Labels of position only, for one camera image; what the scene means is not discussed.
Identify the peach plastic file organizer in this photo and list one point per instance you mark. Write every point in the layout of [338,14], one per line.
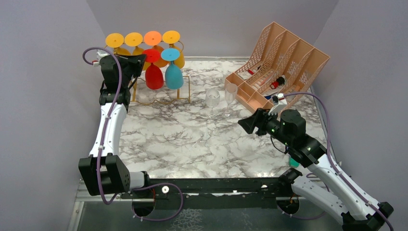
[278,52]

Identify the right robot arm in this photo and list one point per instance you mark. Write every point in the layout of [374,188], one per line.
[345,201]

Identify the green small block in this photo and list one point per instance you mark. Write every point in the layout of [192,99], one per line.
[293,163]

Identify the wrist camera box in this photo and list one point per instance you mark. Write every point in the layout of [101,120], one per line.
[279,103]
[99,56]

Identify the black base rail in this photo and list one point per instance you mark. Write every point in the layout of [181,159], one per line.
[214,193]

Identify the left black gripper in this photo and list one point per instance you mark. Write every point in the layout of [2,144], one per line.
[136,61]

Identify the red wine glass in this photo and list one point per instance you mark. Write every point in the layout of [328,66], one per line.
[153,74]

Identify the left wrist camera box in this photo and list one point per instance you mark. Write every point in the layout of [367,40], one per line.
[99,56]

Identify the gold wire glass rack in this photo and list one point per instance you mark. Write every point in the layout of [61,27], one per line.
[165,99]

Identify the yellow wine glass far left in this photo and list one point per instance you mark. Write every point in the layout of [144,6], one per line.
[115,41]

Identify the orange wine glass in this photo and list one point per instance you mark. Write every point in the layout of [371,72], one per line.
[153,38]

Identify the yellow wine glass right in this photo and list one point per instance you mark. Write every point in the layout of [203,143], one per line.
[172,38]

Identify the yellow wine glass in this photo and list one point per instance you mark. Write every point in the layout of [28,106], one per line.
[134,39]
[115,41]
[172,38]

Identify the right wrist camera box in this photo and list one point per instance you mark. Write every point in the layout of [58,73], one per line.
[279,103]

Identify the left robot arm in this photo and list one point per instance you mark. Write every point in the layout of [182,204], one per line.
[103,170]

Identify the blue wine glass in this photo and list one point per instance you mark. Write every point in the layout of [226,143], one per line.
[173,75]

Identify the clear wine glass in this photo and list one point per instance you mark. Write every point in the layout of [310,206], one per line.
[212,100]
[230,95]

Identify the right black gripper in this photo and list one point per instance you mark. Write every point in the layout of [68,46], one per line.
[259,119]

